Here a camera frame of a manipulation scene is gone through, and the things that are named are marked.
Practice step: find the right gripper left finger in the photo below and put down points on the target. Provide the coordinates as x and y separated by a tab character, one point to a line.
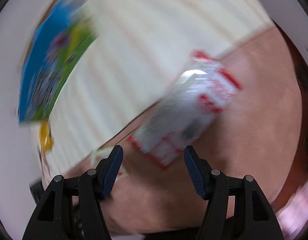
70	208

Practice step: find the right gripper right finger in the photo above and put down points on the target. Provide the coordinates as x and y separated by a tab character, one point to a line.
236	207

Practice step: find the red white spicy strip packet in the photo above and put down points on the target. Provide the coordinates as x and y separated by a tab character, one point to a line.
199	95

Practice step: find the small gold snack packet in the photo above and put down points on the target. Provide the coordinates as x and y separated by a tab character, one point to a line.
46	140

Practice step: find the blue green milk carton box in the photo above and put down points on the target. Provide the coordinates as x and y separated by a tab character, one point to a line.
56	47

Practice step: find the striped cream blanket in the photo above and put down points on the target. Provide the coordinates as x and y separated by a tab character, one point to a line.
140	48

